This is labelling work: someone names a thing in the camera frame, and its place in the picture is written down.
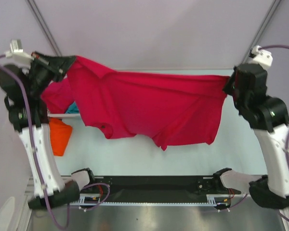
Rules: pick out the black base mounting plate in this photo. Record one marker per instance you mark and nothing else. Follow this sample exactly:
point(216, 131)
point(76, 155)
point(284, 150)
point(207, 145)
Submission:
point(161, 189)

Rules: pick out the teal t shirt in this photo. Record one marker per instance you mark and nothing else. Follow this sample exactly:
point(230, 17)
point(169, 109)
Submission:
point(72, 109)

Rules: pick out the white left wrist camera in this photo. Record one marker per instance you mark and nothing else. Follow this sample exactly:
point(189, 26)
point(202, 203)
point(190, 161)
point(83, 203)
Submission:
point(17, 52)

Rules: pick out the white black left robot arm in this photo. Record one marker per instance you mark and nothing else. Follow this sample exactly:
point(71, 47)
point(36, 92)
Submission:
point(24, 77)

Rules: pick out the red t shirt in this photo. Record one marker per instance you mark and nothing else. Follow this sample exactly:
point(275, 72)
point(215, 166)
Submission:
point(58, 96)
point(170, 109)

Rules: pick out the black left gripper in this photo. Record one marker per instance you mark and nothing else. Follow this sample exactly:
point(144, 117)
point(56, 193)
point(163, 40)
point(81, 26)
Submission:
point(59, 65)

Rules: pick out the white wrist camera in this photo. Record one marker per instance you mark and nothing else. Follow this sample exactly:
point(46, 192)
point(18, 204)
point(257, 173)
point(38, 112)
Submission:
point(259, 56)
point(17, 52)

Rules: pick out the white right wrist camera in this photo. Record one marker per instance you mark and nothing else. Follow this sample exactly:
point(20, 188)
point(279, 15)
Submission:
point(259, 56)

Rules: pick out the orange folded t shirt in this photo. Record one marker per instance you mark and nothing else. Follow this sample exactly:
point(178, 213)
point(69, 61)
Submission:
point(60, 134)

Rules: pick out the white plastic laundry basket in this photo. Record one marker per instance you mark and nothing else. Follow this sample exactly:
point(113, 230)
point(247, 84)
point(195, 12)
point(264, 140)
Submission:
point(63, 116)

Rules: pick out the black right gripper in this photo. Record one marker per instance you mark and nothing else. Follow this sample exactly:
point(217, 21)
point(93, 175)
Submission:
point(226, 88)

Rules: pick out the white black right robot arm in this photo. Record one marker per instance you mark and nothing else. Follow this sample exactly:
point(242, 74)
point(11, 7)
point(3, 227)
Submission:
point(268, 118)

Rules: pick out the white slotted cable duct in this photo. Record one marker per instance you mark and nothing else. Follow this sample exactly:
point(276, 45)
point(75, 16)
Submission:
point(210, 201)

